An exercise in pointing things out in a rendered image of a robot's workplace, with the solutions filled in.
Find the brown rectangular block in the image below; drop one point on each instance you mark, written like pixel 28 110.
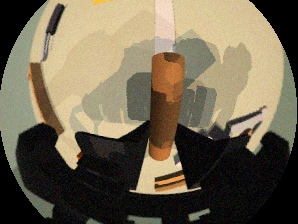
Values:
pixel 46 110

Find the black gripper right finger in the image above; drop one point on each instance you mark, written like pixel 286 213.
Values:
pixel 199 154

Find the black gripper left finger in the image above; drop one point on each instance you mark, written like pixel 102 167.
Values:
pixel 129 150

